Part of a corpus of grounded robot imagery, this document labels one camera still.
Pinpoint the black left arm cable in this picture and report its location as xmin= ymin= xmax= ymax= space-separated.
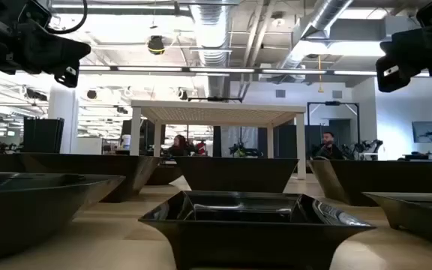
xmin=46 ymin=0 xmax=89 ymax=35

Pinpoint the silver ventilation duct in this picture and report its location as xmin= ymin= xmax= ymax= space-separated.
xmin=275 ymin=0 xmax=354 ymax=82
xmin=190 ymin=0 xmax=233 ymax=99

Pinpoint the black frame stand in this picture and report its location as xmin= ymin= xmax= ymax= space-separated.
xmin=307 ymin=100 xmax=361 ymax=158

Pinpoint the glossy black square plate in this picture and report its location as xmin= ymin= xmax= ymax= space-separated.
xmin=138 ymin=190 xmax=377 ymax=270

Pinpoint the yellow hanging cord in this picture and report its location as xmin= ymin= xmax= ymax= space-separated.
xmin=316 ymin=55 xmax=325 ymax=94

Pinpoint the green potted plant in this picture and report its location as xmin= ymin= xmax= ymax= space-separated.
xmin=229 ymin=142 xmax=263 ymax=158

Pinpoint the black rectangular plate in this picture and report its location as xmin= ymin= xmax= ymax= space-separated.
xmin=307 ymin=159 xmax=432 ymax=208
xmin=0 ymin=151 xmax=161 ymax=204

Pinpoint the grey computer monitor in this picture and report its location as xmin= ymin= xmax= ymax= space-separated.
xmin=412 ymin=121 xmax=432 ymax=144

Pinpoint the black cabinet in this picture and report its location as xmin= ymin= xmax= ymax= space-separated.
xmin=22 ymin=117 xmax=65 ymax=154

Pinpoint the deep black square plate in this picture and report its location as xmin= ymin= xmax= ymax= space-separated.
xmin=173 ymin=156 xmax=300 ymax=194

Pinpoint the black footed plate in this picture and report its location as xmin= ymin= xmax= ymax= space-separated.
xmin=361 ymin=191 xmax=432 ymax=249

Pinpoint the long suspended light bar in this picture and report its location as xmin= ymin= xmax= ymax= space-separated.
xmin=79 ymin=64 xmax=377 ymax=77

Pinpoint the black oval plate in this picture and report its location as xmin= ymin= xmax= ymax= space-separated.
xmin=0 ymin=171 xmax=127 ymax=263

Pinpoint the person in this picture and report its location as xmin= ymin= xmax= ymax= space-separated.
xmin=166 ymin=133 xmax=197 ymax=158
xmin=309 ymin=130 xmax=347 ymax=161

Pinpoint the black ceiling cable reel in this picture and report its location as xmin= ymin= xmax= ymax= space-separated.
xmin=147 ymin=34 xmax=167 ymax=56

